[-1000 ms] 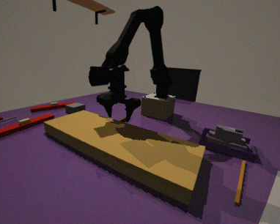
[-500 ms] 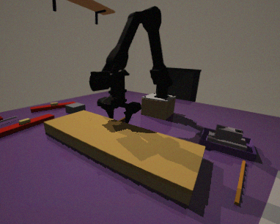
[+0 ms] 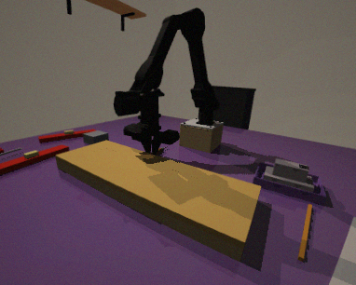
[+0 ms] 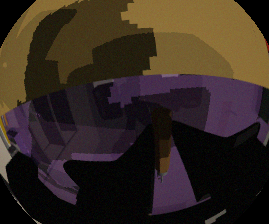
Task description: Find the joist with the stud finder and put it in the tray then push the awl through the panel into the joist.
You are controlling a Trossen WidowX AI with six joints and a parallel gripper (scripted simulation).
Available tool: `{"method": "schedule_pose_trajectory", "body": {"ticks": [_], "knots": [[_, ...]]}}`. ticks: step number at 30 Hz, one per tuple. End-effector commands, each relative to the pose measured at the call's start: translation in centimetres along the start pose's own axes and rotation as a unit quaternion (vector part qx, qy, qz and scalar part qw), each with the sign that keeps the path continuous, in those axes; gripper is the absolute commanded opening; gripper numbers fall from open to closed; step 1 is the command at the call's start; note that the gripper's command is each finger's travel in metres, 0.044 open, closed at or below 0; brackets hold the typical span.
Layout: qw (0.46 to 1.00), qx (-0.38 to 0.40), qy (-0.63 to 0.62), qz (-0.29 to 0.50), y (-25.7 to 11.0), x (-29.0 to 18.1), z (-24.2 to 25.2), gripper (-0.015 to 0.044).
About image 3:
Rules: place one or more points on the orange thin bar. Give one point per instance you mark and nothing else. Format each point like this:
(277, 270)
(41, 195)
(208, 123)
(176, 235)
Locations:
(305, 235)

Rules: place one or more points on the purple shallow tray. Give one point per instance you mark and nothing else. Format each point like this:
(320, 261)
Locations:
(318, 195)

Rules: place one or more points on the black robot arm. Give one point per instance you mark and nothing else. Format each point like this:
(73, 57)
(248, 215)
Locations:
(192, 25)

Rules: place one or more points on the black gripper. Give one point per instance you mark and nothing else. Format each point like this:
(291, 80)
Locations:
(168, 137)

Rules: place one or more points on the tan wooden floor panel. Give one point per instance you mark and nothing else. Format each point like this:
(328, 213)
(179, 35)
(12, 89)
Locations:
(213, 209)

